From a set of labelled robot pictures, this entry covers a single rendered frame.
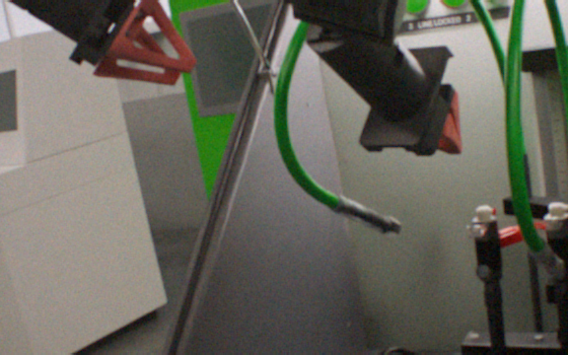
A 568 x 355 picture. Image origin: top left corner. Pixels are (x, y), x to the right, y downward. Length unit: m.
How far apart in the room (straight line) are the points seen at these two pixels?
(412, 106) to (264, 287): 0.44
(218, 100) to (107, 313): 1.18
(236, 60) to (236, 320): 2.81
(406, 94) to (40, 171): 3.01
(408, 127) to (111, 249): 3.23
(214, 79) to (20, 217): 1.15
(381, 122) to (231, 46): 3.05
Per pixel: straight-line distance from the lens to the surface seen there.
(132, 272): 3.91
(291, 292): 1.07
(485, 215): 0.83
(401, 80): 0.63
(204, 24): 3.77
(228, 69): 3.73
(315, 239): 1.13
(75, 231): 3.67
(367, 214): 0.80
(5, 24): 6.51
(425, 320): 1.24
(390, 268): 1.22
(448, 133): 0.68
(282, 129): 0.72
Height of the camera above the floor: 1.38
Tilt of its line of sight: 12 degrees down
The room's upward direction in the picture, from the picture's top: 11 degrees counter-clockwise
